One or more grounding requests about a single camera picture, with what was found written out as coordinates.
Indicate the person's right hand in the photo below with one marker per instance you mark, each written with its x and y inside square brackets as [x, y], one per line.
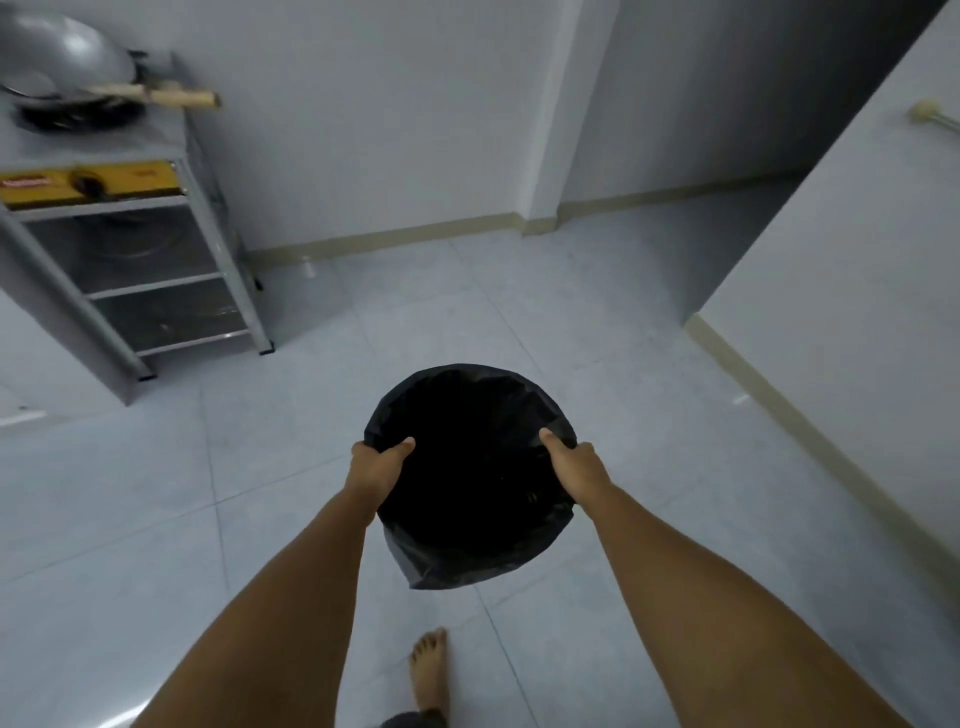
[583, 474]

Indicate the person's left hand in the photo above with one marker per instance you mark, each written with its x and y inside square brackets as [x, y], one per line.
[373, 474]

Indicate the person's right thumb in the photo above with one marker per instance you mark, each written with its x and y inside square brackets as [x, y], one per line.
[555, 444]

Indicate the person's left thumb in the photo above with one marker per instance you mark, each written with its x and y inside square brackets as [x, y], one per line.
[399, 448]

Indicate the black plastic trash bag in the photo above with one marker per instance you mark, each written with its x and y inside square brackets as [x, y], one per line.
[472, 480]

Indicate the person's right forearm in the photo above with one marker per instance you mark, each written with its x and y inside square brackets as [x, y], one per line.
[724, 622]

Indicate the person's left forearm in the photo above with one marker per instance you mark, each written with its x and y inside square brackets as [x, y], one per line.
[274, 622]

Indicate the person's bare foot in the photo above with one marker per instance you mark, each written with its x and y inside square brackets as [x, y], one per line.
[430, 671]

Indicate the dark trouser leg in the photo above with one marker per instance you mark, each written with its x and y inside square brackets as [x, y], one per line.
[405, 721]

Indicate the steel stove stand with shelves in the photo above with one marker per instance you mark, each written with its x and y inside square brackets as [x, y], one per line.
[127, 255]

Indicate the yellow stove control panel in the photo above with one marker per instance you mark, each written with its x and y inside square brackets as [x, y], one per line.
[90, 182]

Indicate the cream wall hook peg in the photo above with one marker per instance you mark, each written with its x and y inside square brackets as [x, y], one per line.
[930, 114]

